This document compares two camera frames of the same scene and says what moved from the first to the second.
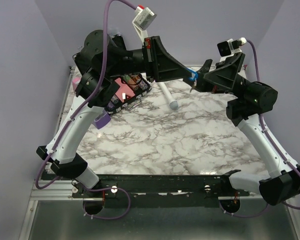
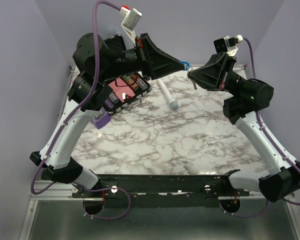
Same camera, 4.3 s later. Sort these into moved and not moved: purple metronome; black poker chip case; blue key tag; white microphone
Moved: blue key tag
Not moved: black poker chip case; white microphone; purple metronome
